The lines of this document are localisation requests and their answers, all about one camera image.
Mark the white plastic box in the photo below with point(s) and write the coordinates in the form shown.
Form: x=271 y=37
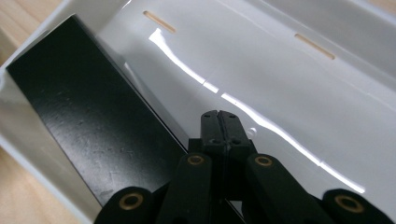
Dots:
x=280 y=93

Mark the black flat board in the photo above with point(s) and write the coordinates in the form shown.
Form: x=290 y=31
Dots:
x=93 y=118

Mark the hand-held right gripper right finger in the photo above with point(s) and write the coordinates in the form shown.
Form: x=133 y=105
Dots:
x=233 y=127

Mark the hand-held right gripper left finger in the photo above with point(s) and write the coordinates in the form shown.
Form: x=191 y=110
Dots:
x=211 y=127

